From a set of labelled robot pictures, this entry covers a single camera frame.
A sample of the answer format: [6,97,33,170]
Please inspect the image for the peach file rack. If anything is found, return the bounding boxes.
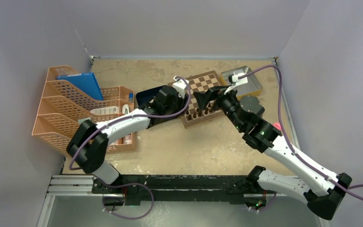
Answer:
[31,65,134,157]

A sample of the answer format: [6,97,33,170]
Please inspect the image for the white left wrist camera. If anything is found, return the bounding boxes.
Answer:
[171,76,189,99]

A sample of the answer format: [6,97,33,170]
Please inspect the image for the blue folder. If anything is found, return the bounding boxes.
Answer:
[56,72,104,101]

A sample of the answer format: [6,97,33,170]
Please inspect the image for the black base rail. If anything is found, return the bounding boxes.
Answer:
[47,174,323,208]

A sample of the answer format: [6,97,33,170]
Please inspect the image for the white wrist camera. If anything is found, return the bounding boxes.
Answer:
[224,73,248,95]
[171,76,189,99]

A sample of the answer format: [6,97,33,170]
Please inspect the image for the wooden chess board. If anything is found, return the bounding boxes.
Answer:
[181,70,224,128]

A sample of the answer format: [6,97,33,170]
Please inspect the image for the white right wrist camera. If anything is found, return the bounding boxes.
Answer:
[224,73,248,95]

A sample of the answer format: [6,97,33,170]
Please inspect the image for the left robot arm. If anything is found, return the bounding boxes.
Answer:
[66,86,191,193]

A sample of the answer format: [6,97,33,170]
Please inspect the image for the white stapler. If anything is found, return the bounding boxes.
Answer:
[121,104,130,114]

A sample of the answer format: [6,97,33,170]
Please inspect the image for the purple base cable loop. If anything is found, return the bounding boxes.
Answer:
[101,182,156,220]

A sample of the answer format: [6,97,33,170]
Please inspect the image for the dark blue square tray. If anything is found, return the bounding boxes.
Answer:
[135,85,166,106]

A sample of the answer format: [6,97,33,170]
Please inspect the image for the yellow metal tin tray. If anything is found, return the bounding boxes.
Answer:
[220,66,262,99]

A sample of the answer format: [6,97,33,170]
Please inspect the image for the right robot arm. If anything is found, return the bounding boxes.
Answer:
[193,86,352,220]

